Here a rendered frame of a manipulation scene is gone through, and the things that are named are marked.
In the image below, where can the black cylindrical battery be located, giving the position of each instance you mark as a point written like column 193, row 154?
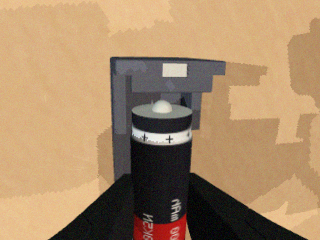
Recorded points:
column 161, row 144

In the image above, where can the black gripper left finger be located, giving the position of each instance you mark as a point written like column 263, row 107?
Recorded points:
column 111, row 217

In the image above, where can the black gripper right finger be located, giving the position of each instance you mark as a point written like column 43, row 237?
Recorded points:
column 214, row 215

